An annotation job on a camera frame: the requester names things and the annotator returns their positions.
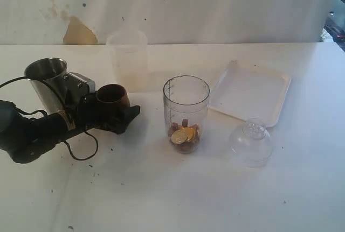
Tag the clear dome shaker lid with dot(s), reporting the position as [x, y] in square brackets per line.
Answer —
[251, 143]

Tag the brown wooden cup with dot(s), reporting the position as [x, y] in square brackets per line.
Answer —
[113, 95]

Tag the clear plastic shaker cup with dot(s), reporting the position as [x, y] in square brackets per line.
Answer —
[185, 97]

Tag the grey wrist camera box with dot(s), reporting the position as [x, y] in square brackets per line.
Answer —
[78, 85]

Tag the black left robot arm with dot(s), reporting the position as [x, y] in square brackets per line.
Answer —
[26, 139]

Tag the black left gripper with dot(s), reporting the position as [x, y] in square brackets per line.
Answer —
[87, 113]

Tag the gold coin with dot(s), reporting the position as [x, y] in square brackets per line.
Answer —
[179, 136]

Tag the small wooden block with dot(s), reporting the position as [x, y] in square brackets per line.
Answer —
[185, 123]

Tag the stainless steel cup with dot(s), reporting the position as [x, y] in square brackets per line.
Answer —
[46, 77]

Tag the translucent plastic container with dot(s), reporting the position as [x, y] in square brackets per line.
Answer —
[128, 53]

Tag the white rectangular tray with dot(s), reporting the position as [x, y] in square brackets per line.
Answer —
[247, 91]

